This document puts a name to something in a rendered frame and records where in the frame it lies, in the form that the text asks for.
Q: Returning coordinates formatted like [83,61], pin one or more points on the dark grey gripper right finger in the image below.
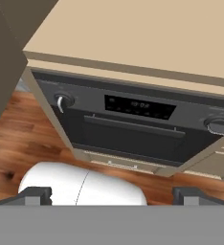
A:
[187,193]

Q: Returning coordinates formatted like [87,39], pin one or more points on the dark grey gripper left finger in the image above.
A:
[37,193]

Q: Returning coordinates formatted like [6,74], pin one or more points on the beige base cabinet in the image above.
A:
[214,161]

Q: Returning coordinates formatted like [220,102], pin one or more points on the white rounded object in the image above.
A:
[85,186]

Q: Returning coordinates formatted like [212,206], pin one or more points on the beige drawer front under oven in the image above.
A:
[94,158]

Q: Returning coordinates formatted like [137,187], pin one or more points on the black oven door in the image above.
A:
[129,143]

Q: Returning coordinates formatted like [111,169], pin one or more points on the black oven knob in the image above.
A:
[218,123]
[64,99]

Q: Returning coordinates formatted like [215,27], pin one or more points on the black built-in oven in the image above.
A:
[187,110]

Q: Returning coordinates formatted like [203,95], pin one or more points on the dark brown tall cabinet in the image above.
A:
[4,57]

